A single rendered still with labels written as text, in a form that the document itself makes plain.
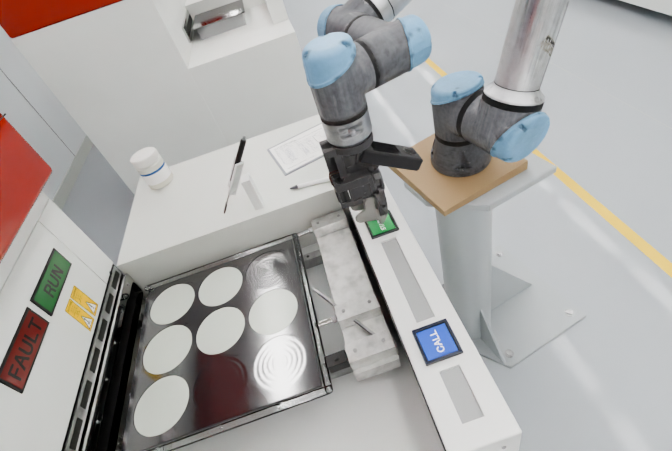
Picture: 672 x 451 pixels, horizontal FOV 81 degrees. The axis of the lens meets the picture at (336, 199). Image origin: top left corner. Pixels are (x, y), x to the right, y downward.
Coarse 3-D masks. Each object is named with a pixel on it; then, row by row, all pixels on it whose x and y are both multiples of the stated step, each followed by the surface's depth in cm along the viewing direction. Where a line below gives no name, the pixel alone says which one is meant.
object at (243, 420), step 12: (300, 396) 63; (312, 396) 63; (264, 408) 63; (276, 408) 63; (288, 408) 63; (240, 420) 63; (252, 420) 63; (204, 432) 63; (216, 432) 63; (168, 444) 63; (180, 444) 63
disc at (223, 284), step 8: (216, 272) 88; (224, 272) 88; (232, 272) 87; (240, 272) 86; (208, 280) 87; (216, 280) 86; (224, 280) 86; (232, 280) 85; (240, 280) 85; (200, 288) 86; (208, 288) 85; (216, 288) 85; (224, 288) 84; (232, 288) 84; (200, 296) 84; (208, 296) 84; (216, 296) 83; (224, 296) 83; (232, 296) 82; (208, 304) 82; (216, 304) 82
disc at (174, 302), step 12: (168, 288) 88; (180, 288) 87; (192, 288) 87; (156, 300) 87; (168, 300) 86; (180, 300) 85; (192, 300) 84; (156, 312) 84; (168, 312) 83; (180, 312) 82
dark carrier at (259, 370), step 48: (288, 240) 90; (240, 288) 83; (288, 288) 80; (144, 336) 80; (192, 336) 77; (240, 336) 75; (288, 336) 72; (144, 384) 72; (192, 384) 70; (240, 384) 68; (288, 384) 66; (192, 432) 64
